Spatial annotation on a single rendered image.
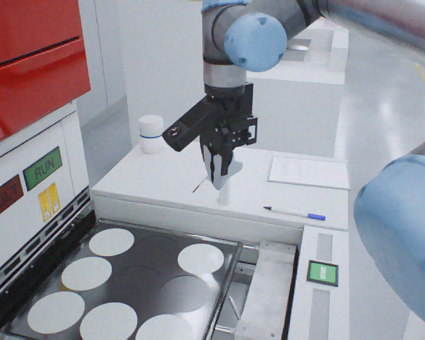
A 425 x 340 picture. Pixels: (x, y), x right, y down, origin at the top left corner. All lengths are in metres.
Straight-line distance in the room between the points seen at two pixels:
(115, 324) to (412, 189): 0.64
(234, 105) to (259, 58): 0.19
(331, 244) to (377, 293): 1.39
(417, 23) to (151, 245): 0.72
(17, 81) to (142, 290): 0.45
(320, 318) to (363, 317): 1.40
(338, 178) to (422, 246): 0.87
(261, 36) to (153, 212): 0.60
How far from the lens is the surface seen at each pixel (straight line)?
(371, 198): 0.32
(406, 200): 0.30
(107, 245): 1.01
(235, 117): 0.77
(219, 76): 0.71
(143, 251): 0.97
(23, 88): 0.79
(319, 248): 0.91
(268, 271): 0.95
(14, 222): 0.90
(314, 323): 0.76
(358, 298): 2.24
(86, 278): 0.93
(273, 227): 0.98
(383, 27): 0.51
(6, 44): 0.76
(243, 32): 0.57
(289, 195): 1.05
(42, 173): 0.93
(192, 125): 0.72
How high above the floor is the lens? 1.51
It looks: 29 degrees down
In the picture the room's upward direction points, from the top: straight up
